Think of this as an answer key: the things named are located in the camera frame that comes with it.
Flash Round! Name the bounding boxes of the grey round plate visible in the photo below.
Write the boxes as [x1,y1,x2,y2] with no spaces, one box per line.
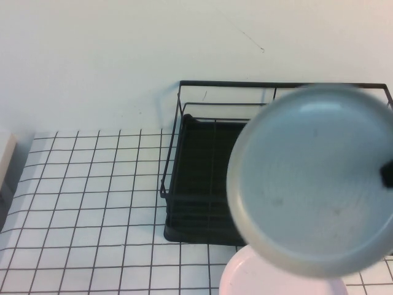
[226,84,393,277]

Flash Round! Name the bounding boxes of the black wire dish rack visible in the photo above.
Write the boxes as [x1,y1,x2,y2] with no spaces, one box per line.
[160,80,393,247]

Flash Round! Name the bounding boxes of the white grid tablecloth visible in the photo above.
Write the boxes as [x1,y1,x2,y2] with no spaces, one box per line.
[0,128,393,295]

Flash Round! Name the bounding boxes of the pink round plate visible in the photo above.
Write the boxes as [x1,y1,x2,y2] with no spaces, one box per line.
[218,245,348,295]

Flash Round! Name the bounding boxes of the beige wooden block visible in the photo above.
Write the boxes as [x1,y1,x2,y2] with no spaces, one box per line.
[0,132,19,197]

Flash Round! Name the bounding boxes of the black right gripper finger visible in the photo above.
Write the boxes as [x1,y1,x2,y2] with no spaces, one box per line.
[379,160,393,188]

